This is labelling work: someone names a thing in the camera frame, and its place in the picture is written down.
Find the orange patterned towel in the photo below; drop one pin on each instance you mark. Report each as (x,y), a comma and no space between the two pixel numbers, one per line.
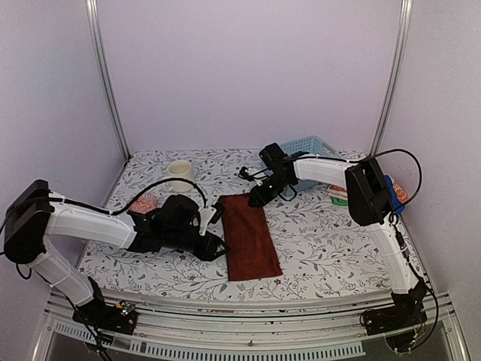
(337,192)

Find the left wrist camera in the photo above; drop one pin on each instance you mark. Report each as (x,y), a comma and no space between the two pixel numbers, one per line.
(181,214)

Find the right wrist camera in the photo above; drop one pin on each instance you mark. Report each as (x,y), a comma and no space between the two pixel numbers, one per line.
(252,175)

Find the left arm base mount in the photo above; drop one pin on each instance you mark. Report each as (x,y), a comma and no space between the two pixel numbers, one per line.
(121,317)

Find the left aluminium frame post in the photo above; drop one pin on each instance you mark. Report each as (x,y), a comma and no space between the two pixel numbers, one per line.
(93,19)

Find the red patterned small bowl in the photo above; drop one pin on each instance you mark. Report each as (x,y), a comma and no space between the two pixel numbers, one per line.
(144,204)

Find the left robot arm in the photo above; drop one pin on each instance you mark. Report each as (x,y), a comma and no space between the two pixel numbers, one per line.
(39,213)

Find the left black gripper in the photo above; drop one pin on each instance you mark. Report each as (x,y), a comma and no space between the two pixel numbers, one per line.
(213,242)

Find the light blue plastic basket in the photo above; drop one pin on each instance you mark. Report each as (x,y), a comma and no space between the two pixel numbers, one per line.
(310,144)

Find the brown towel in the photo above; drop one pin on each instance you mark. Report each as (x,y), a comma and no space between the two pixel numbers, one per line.
(252,253)

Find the cream ceramic mug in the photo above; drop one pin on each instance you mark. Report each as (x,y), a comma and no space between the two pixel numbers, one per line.
(183,170)

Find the green towel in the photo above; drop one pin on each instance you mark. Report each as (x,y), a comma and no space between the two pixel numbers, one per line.
(339,202)

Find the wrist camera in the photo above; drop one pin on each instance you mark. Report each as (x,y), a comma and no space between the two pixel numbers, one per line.
(181,214)
(252,175)

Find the front aluminium rail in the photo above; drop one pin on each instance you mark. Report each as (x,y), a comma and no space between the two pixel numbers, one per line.
(322,329)

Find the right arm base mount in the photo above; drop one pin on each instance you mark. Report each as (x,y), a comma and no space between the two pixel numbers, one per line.
(408,310)

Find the blue towel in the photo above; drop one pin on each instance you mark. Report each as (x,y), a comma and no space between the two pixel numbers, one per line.
(399,196)

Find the floral table mat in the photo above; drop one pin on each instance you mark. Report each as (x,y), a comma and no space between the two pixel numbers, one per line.
(322,252)

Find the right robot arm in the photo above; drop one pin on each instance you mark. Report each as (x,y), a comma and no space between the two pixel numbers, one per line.
(370,204)

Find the aluminium frame post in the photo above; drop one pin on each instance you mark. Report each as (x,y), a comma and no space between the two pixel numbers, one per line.
(93,19)
(394,73)

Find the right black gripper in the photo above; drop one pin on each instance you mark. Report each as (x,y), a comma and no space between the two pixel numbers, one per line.
(261,201)

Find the right aluminium frame post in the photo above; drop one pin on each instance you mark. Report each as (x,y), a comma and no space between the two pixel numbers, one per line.
(394,73)

